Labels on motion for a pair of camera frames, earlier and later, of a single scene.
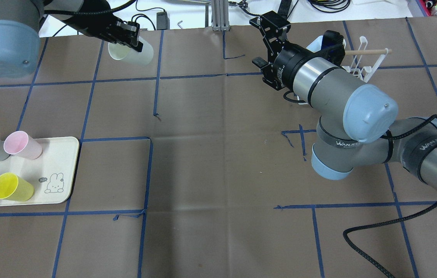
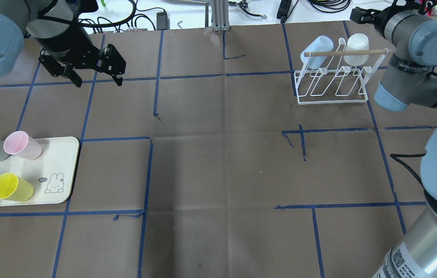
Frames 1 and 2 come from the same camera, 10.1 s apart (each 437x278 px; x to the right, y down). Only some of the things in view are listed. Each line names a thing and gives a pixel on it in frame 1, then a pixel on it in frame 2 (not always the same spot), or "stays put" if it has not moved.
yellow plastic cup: [9, 185] stays put
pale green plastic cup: [121, 52] to [357, 41]
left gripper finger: [137, 46] to [114, 63]
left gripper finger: [133, 27] to [69, 72]
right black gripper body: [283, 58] to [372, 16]
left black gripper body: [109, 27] to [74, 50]
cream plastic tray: [51, 175] stays put
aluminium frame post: [220, 19] stays put
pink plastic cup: [19, 143] stays put
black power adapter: [163, 21] stays put
